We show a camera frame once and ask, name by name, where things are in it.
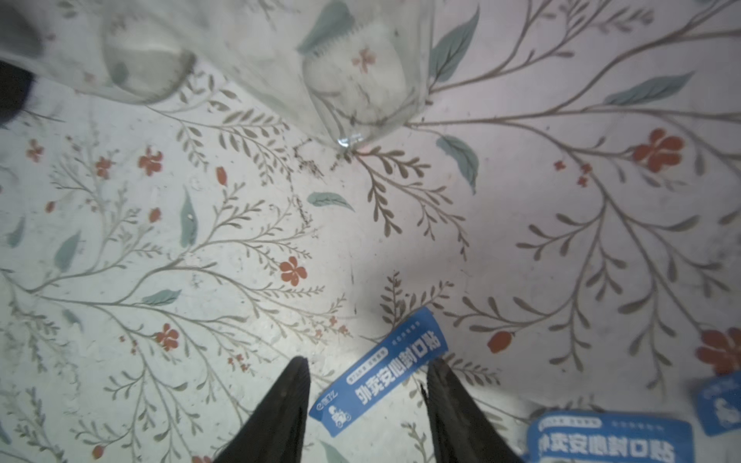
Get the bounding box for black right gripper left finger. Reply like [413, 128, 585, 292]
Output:
[215, 356, 311, 463]

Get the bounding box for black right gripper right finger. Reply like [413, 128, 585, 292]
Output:
[425, 358, 523, 463]

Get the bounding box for blue peeled label sticker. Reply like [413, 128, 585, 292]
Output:
[526, 411, 696, 463]

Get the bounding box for clear plastic bottle blue label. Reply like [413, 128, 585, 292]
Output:
[189, 1, 435, 149]

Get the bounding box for clear tall glass bottle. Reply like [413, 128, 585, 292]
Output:
[1, 1, 195, 104]

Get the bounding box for dark green wine bottle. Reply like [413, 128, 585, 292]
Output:
[0, 61, 35, 125]

